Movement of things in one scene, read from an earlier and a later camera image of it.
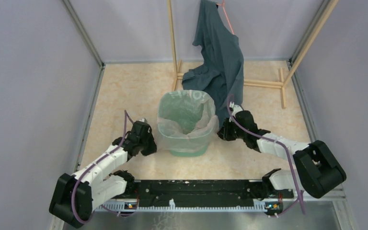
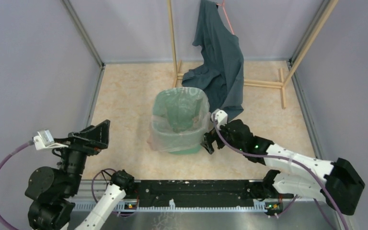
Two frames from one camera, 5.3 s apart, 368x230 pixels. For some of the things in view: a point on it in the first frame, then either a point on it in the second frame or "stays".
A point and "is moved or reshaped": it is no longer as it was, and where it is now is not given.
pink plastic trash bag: [187, 120] stays
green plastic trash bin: [186, 120] is moved or reshaped
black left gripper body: [148, 145] -> [88, 147]
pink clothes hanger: [223, 5] stays
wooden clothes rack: [282, 82] stays
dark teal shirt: [220, 71] stays
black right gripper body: [232, 131] -> [210, 137]
